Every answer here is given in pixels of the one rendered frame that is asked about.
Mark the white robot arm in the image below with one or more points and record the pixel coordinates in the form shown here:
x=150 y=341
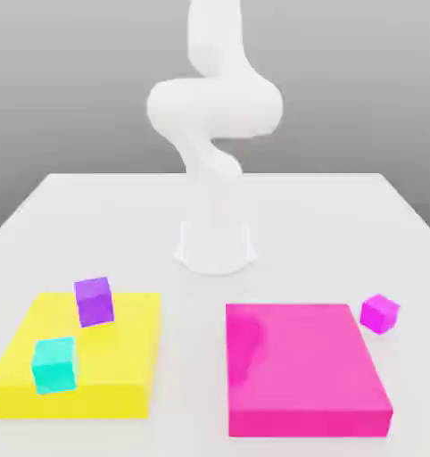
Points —
x=215 y=107

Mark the large yellow box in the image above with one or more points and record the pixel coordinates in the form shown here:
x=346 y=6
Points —
x=122 y=357

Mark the small magenta cube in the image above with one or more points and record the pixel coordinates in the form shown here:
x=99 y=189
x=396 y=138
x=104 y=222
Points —
x=379 y=314

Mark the small purple cube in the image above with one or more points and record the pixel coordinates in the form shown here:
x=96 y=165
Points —
x=93 y=303

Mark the small turquoise cube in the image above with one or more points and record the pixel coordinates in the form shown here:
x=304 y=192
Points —
x=54 y=367

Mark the large pink box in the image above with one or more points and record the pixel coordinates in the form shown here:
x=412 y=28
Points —
x=307 y=364

